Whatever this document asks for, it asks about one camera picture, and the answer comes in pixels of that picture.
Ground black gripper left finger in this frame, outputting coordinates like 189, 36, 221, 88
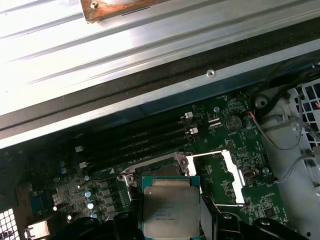
48, 198, 145, 240

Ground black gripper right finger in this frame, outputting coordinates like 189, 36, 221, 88
199, 194, 310, 240

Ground metal socket cover frame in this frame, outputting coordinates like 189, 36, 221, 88
186, 149, 247, 207

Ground CPU with silver top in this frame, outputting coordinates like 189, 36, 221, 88
141, 174, 201, 240

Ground CPU socket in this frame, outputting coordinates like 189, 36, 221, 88
116, 151, 201, 240

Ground black-clip RAM slot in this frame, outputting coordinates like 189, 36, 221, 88
82, 121, 198, 161
87, 136, 198, 176

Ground green motherboard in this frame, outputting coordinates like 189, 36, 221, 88
0, 97, 291, 240

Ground silver D-shaped connector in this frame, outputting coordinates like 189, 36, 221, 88
240, 168, 258, 181

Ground blue rear port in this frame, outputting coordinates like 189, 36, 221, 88
28, 190, 56, 217

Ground silver rear port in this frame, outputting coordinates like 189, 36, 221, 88
24, 220, 50, 238

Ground silver metal drive cage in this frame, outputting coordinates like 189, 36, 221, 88
249, 82, 320, 240

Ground silver coin battery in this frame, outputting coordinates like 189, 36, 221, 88
225, 114, 242, 131

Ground black open PC case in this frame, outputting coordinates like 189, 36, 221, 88
0, 29, 320, 240

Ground brown square mounting plate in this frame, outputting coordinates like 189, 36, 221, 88
79, 0, 161, 25

